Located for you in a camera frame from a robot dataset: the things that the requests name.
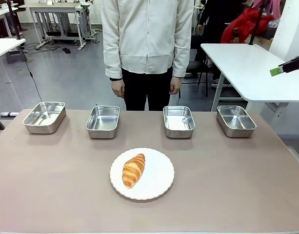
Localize black office chair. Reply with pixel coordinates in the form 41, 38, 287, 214
179, 35, 210, 98

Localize white desk with black pole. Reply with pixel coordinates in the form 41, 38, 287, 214
0, 38, 26, 83

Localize rectangular steel container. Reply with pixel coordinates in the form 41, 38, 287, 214
216, 105, 257, 138
162, 105, 196, 139
21, 101, 67, 135
85, 105, 121, 139

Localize person in black clothes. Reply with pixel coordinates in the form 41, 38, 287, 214
197, 0, 240, 37

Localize black floor cable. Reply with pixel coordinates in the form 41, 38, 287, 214
20, 47, 44, 102

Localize red jacket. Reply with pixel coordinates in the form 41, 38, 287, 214
220, 7, 274, 44

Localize person's right hand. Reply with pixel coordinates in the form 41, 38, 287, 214
111, 79, 125, 99

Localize person's left hand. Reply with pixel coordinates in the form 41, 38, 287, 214
169, 77, 183, 95

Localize golden croissant bread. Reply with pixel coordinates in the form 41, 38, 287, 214
121, 153, 146, 189

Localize person in white shirt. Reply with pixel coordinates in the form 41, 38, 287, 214
100, 0, 195, 112

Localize white scalloped plate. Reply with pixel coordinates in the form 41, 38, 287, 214
109, 147, 176, 201

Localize grey workbench on wheels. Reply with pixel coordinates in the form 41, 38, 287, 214
19, 2, 95, 51

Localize black camera pole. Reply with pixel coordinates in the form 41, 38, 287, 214
248, 0, 266, 46

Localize white side table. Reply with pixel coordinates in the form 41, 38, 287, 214
200, 42, 299, 112

